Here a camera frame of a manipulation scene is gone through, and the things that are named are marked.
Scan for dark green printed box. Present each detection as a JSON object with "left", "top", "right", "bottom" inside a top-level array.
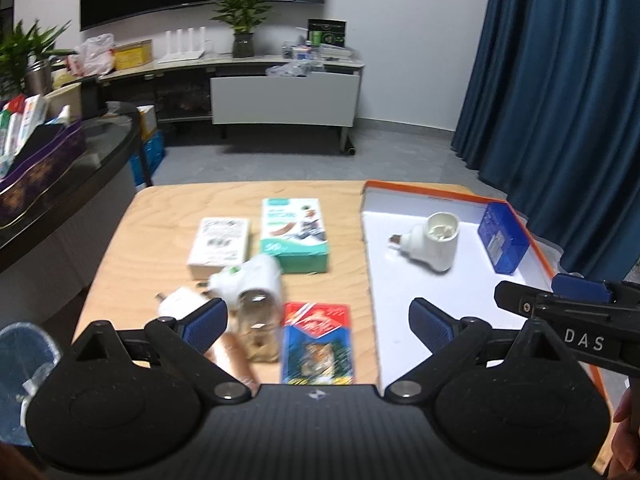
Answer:
[{"left": 306, "top": 18, "right": 348, "bottom": 47}]

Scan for potted plant in dark pot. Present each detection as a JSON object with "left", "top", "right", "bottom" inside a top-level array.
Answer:
[{"left": 212, "top": 0, "right": 274, "bottom": 59}]

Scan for black round counter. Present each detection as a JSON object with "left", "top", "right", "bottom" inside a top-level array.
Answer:
[{"left": 0, "top": 101, "right": 147, "bottom": 326}]

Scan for white plug-in vaporizer with bottle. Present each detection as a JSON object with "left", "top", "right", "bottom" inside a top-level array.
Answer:
[{"left": 206, "top": 254, "right": 285, "bottom": 364}]

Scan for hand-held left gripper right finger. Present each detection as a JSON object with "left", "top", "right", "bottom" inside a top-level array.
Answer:
[{"left": 382, "top": 298, "right": 583, "bottom": 406}]

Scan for yellow box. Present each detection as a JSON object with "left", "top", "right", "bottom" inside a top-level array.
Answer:
[{"left": 114, "top": 40, "right": 154, "bottom": 70}]

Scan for white panel on wheels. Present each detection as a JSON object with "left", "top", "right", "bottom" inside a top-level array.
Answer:
[{"left": 210, "top": 71, "right": 362, "bottom": 157}]

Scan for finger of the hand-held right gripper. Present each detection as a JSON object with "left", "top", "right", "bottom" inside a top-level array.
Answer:
[
  {"left": 551, "top": 273, "right": 640, "bottom": 307},
  {"left": 494, "top": 280, "right": 540, "bottom": 319}
]

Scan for beige cardboard box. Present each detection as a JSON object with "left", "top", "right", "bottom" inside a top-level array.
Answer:
[{"left": 46, "top": 81, "right": 84, "bottom": 111}]

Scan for white tray with orange rim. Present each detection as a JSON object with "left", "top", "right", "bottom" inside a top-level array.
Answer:
[{"left": 360, "top": 180, "right": 615, "bottom": 411}]

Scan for red and white medicine box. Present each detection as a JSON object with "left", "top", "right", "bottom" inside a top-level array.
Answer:
[{"left": 2, "top": 95, "right": 27, "bottom": 126}]

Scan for television console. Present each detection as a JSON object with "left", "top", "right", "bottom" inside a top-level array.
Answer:
[{"left": 97, "top": 52, "right": 366, "bottom": 127}]

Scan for blue crates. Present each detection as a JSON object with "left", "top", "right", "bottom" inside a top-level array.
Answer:
[{"left": 130, "top": 130, "right": 166, "bottom": 182}]

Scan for pile of small packages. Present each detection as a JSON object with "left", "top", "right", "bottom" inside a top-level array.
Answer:
[{"left": 281, "top": 41, "right": 358, "bottom": 62}]

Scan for person's right hand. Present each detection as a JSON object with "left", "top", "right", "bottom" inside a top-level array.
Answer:
[{"left": 606, "top": 386, "right": 640, "bottom": 480}]

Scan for white and orange medicine box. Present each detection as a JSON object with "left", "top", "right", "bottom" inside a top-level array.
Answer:
[{"left": 20, "top": 94, "right": 49, "bottom": 147}]

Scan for white plug-in vaporizer without bottle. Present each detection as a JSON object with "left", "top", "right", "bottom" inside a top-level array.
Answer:
[{"left": 389, "top": 211, "right": 460, "bottom": 275}]

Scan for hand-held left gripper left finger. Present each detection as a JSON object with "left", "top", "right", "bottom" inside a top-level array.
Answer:
[{"left": 55, "top": 297, "right": 253, "bottom": 406}]

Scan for blue box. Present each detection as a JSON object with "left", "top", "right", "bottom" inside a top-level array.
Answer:
[{"left": 477, "top": 201, "right": 530, "bottom": 276}]

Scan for blue trash bin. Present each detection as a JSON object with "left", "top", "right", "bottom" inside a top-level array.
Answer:
[{"left": 0, "top": 322, "right": 62, "bottom": 447}]

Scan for teal bandage box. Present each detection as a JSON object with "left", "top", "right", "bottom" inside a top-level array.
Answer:
[{"left": 260, "top": 197, "right": 331, "bottom": 273}]

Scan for crumpled white paper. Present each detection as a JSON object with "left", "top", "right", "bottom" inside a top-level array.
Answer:
[{"left": 20, "top": 370, "right": 48, "bottom": 411}]

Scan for blue and red packet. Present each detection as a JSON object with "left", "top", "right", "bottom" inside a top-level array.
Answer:
[{"left": 281, "top": 301, "right": 357, "bottom": 386}]

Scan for green and white medicine box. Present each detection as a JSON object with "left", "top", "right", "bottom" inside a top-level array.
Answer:
[{"left": 0, "top": 112, "right": 18, "bottom": 171}]

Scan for clear plastic bags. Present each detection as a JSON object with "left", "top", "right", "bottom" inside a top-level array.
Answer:
[{"left": 265, "top": 61, "right": 327, "bottom": 79}]

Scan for purple patterned box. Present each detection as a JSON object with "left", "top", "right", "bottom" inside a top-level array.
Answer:
[{"left": 0, "top": 117, "right": 86, "bottom": 231}]

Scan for blue curtain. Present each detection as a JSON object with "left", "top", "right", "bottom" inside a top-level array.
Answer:
[{"left": 452, "top": 0, "right": 640, "bottom": 291}]

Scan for white router with antennas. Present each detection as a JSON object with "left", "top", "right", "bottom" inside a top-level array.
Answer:
[{"left": 157, "top": 26, "right": 208, "bottom": 64}]

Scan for leafy plant in metal pot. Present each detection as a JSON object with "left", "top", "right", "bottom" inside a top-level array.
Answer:
[{"left": 0, "top": 19, "right": 77, "bottom": 102}]

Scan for white plastic bag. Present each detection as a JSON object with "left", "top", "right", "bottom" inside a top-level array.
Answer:
[{"left": 75, "top": 34, "right": 117, "bottom": 79}]

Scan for rose gold tube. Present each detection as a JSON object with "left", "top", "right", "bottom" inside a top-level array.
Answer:
[{"left": 206, "top": 332, "right": 259, "bottom": 394}]

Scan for white charger adapter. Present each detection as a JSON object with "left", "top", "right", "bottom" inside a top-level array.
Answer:
[{"left": 154, "top": 286, "right": 212, "bottom": 323}]

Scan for white cardboard box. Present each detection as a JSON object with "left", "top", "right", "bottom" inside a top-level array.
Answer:
[{"left": 186, "top": 216, "right": 251, "bottom": 279}]

